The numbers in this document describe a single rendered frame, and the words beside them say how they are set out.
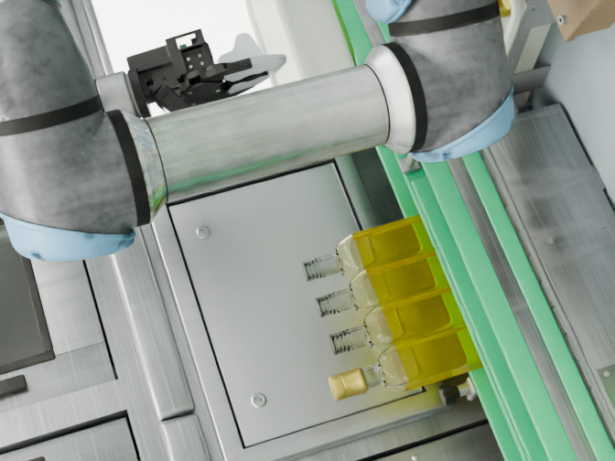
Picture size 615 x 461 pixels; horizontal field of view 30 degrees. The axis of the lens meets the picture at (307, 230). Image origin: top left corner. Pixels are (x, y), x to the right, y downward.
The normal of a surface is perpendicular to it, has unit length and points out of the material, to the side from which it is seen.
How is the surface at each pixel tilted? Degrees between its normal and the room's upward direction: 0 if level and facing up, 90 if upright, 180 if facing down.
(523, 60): 90
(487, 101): 101
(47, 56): 113
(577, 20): 5
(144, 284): 90
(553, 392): 90
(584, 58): 0
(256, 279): 90
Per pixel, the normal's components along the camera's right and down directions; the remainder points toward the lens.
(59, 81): 0.60, -0.15
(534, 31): 0.32, 0.86
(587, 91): -0.95, 0.26
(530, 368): 0.05, -0.44
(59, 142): 0.40, 0.16
